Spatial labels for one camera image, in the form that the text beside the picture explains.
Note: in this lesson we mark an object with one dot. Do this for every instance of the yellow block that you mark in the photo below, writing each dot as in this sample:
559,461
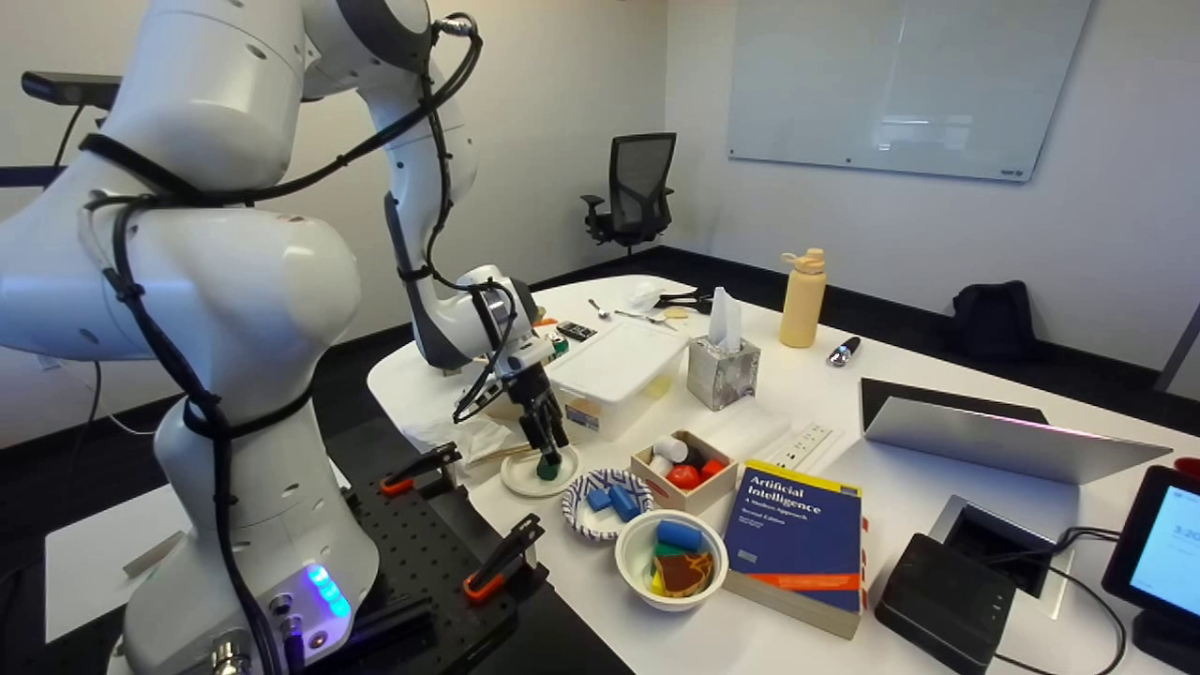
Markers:
651,579

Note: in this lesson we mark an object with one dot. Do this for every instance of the black bag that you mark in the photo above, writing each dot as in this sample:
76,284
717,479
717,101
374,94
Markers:
996,324

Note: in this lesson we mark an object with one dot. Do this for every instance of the wall whiteboard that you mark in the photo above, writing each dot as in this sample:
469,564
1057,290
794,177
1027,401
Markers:
900,75

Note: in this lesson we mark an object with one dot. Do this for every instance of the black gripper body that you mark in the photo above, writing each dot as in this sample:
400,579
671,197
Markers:
525,390

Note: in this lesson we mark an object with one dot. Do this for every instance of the blue striped paper plate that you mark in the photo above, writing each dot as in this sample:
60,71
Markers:
579,514

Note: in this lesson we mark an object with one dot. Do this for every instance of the white paper sheet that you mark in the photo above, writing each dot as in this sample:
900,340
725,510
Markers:
87,576

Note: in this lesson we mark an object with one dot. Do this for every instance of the green block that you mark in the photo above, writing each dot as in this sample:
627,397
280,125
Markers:
550,466

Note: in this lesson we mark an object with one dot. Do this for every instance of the small wooden box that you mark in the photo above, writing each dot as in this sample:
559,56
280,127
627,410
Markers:
651,480

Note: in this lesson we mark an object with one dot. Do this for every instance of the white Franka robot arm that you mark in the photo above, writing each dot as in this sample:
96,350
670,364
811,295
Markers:
210,287

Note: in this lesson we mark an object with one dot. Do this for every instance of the white block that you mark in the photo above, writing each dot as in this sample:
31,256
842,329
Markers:
671,446

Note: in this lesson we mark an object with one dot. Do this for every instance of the orange block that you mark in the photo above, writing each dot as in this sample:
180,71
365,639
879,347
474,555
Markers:
682,570

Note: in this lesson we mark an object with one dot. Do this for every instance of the blue rounded block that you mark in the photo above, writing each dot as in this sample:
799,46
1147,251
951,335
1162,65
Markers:
675,536

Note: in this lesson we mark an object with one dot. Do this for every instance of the silver laptop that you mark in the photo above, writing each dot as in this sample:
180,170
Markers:
1000,437

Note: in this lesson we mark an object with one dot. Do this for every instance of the beige water bottle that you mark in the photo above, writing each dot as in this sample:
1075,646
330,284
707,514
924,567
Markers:
805,306

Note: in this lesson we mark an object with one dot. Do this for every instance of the gray tissue box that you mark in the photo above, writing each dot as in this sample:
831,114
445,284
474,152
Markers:
720,369

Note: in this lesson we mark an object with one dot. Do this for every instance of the black tablet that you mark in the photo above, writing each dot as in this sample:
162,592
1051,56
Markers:
1157,550

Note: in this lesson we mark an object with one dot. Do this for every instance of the black marker pen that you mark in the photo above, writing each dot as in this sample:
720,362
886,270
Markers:
842,350

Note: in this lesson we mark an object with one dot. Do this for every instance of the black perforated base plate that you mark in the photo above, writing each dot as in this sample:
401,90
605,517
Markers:
426,564

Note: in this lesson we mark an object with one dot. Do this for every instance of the black box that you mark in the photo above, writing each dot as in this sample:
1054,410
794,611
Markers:
940,606

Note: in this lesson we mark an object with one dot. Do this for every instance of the white remote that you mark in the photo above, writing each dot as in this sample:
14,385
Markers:
805,446

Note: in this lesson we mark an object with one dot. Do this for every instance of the white plate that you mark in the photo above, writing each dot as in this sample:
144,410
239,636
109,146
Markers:
517,479

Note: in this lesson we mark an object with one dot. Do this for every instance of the black office chair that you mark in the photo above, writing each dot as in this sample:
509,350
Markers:
639,189

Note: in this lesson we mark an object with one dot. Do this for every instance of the blue rectangular block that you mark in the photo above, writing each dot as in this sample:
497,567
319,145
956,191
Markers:
611,496

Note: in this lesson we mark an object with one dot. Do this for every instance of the blue book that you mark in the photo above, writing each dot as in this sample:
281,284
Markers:
794,544

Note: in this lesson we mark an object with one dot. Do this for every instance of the open gray box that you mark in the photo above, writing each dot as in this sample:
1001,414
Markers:
1000,536

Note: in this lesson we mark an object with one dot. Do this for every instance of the white storage box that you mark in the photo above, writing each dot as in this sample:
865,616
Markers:
625,369

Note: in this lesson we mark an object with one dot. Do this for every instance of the white bowl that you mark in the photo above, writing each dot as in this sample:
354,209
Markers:
632,585

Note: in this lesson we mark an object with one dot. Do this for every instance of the red ball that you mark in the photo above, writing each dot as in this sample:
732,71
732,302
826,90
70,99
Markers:
682,479

